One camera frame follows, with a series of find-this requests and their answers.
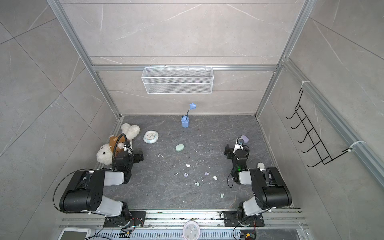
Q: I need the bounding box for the green earbud charging case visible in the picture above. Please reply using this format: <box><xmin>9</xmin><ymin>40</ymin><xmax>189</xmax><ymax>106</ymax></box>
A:
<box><xmin>175</xmin><ymin>144</ymin><xmax>185</xmax><ymax>152</ymax></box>

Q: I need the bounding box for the white wire mesh basket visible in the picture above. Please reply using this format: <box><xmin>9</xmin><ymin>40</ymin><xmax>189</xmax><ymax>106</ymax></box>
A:
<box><xmin>142</xmin><ymin>66</ymin><xmax>214</xmax><ymax>94</ymax></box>

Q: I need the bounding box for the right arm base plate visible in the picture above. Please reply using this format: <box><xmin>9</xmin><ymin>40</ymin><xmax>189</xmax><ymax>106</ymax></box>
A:
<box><xmin>220</xmin><ymin>211</ymin><xmax>265</xmax><ymax>227</ymax></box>

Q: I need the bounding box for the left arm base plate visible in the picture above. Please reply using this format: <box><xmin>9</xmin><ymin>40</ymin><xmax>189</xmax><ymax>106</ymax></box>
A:
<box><xmin>103</xmin><ymin>211</ymin><xmax>147</xmax><ymax>228</ymax></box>

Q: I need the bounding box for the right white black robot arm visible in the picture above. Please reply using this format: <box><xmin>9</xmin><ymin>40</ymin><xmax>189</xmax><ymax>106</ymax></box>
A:
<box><xmin>224</xmin><ymin>144</ymin><xmax>292</xmax><ymax>220</ymax></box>

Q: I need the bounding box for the black wire hook rack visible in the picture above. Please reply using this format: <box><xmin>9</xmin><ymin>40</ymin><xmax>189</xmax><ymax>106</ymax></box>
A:
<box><xmin>286</xmin><ymin>89</ymin><xmax>353</xmax><ymax>168</ymax></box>

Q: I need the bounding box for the pink round clock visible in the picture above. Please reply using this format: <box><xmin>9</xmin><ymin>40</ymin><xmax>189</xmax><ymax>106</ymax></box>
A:
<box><xmin>182</xmin><ymin>221</ymin><xmax>201</xmax><ymax>240</ymax></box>

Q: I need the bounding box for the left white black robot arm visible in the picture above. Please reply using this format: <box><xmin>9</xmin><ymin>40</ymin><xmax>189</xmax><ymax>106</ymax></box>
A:
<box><xmin>59</xmin><ymin>150</ymin><xmax>144</xmax><ymax>220</ymax></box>

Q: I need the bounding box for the small round white clock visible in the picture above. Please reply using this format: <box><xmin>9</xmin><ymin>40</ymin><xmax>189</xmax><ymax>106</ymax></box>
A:
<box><xmin>143</xmin><ymin>130</ymin><xmax>159</xmax><ymax>144</ymax></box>

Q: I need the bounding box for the white plush bear toy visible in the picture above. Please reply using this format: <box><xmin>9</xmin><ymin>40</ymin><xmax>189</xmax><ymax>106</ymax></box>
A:
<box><xmin>96</xmin><ymin>123</ymin><xmax>141</xmax><ymax>166</ymax></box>

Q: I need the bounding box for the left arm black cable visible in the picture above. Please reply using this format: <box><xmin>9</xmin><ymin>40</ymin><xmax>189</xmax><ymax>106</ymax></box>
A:
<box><xmin>111</xmin><ymin>133</ymin><xmax>133</xmax><ymax>172</ymax></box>

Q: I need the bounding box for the purple earbud charging case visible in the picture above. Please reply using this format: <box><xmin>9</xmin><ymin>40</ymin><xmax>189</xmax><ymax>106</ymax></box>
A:
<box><xmin>241</xmin><ymin>135</ymin><xmax>249</xmax><ymax>143</ymax></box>

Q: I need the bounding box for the white earbud charging case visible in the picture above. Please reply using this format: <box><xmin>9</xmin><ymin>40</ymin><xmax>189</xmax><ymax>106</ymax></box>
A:
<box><xmin>257</xmin><ymin>162</ymin><xmax>265</xmax><ymax>169</ymax></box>

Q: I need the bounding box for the white tablet device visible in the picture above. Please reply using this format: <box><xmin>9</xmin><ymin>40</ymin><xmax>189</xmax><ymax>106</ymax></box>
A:
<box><xmin>58</xmin><ymin>228</ymin><xmax>95</xmax><ymax>240</ymax></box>

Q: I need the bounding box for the blue cup holder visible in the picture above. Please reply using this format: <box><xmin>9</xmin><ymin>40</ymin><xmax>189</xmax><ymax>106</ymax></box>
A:
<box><xmin>181</xmin><ymin>116</ymin><xmax>190</xmax><ymax>128</ymax></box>

